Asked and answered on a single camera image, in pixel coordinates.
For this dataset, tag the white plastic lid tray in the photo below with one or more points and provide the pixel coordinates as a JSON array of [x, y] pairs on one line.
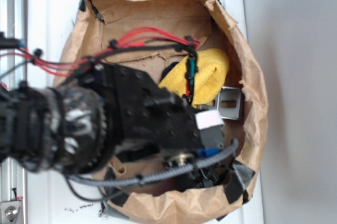
[[49, 199]]

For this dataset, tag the aluminium extrusion rail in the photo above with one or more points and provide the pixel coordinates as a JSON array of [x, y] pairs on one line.
[[13, 176]]

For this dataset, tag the metal corner bracket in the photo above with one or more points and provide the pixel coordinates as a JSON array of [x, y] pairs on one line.
[[11, 212]]

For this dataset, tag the brown paper bag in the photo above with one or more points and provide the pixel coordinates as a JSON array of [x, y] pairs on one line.
[[234, 82]]

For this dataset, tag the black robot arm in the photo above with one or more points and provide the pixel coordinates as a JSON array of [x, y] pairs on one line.
[[62, 128]]

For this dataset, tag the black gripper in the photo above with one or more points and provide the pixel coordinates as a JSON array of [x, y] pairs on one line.
[[144, 120]]

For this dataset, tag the yellow microfiber cloth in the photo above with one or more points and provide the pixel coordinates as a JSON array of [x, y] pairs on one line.
[[213, 65]]

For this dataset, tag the silver metal bracket piece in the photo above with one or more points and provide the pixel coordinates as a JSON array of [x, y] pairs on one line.
[[229, 103]]

